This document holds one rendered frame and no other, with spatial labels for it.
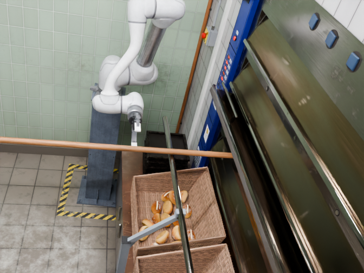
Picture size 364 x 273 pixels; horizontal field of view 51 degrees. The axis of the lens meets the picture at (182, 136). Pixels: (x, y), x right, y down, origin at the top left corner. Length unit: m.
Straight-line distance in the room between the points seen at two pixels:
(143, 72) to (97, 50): 0.59
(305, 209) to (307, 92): 0.44
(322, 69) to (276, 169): 0.46
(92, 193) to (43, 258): 0.64
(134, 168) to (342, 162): 1.74
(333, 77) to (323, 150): 0.25
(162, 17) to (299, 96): 0.96
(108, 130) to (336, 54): 1.79
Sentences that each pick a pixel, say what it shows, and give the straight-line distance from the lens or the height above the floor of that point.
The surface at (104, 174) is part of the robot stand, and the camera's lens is 3.05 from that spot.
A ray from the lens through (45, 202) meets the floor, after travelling 3.27.
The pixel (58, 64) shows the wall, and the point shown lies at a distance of 3.11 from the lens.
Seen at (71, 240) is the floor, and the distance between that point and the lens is 3.03.
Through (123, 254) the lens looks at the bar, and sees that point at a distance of 1.94.
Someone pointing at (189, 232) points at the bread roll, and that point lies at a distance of 2.36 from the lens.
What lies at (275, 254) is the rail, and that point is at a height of 1.44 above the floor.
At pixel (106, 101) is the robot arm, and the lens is 2.20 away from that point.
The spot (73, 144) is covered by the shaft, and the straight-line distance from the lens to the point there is 1.94.
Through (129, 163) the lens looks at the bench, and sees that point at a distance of 2.77.
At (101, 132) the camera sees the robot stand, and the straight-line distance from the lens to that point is 2.78.
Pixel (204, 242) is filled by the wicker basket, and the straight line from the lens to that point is 2.15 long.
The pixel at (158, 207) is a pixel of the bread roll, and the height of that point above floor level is 0.64.
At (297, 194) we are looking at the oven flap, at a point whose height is 1.52.
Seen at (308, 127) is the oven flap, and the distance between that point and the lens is 1.46.
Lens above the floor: 2.47
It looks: 37 degrees down
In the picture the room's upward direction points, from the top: 15 degrees clockwise
